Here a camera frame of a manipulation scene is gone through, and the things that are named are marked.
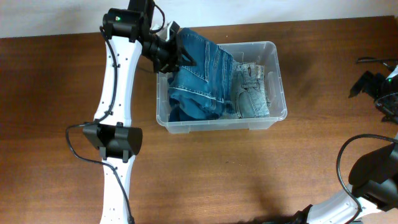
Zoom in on dark blue jeans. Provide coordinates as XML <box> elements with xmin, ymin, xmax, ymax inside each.
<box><xmin>168</xmin><ymin>28</ymin><xmax>234</xmax><ymax>122</ymax></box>

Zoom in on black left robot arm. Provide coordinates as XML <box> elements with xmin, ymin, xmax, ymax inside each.
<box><xmin>81</xmin><ymin>0</ymin><xmax>196</xmax><ymax>223</ymax></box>

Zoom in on light blue jeans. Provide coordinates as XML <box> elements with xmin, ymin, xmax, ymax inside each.
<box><xmin>220</xmin><ymin>61</ymin><xmax>271</xmax><ymax>119</ymax></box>

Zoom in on clear plastic storage container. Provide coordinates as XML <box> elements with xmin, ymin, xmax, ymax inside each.
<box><xmin>156</xmin><ymin>41</ymin><xmax>287</xmax><ymax>134</ymax></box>

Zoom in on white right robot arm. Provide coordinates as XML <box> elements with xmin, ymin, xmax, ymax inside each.
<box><xmin>291</xmin><ymin>67</ymin><xmax>397</xmax><ymax>224</ymax></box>

